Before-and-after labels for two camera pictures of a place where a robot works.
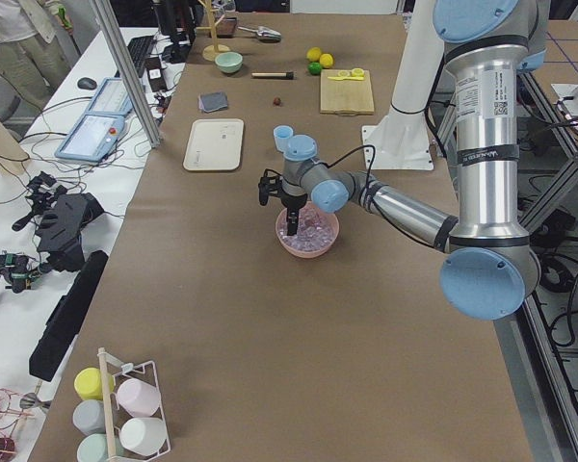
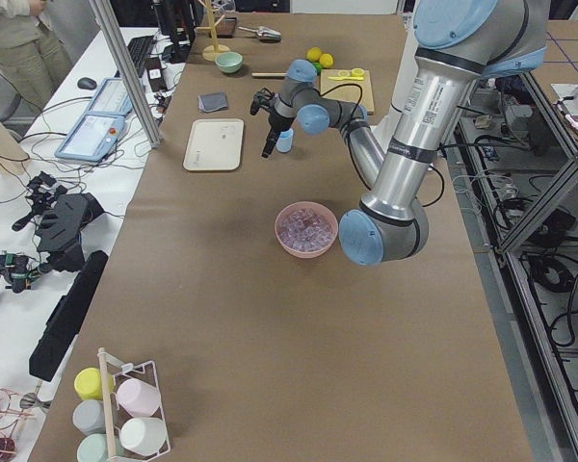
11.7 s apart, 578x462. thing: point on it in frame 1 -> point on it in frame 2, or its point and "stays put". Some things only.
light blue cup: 282,136 stays put
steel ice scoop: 265,34 stays put
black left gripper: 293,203 -> 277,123
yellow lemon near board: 326,60 stays put
